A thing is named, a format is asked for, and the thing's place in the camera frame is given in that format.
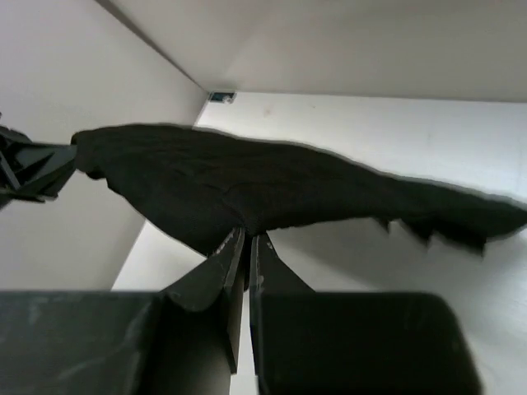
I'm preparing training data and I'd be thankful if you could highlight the blue label sticker left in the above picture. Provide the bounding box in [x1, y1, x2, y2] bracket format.
[208, 91, 236, 105]

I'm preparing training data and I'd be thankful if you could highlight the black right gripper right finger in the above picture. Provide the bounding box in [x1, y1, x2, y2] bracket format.
[249, 235, 483, 395]

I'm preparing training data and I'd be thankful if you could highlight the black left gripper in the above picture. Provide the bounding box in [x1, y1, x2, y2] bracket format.
[1, 125, 77, 209]

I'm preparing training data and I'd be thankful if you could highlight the black pleated skirt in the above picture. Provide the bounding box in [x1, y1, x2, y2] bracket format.
[71, 123, 526, 255]

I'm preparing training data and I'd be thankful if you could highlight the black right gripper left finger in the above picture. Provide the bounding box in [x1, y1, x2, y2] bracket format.
[1, 229, 245, 394]

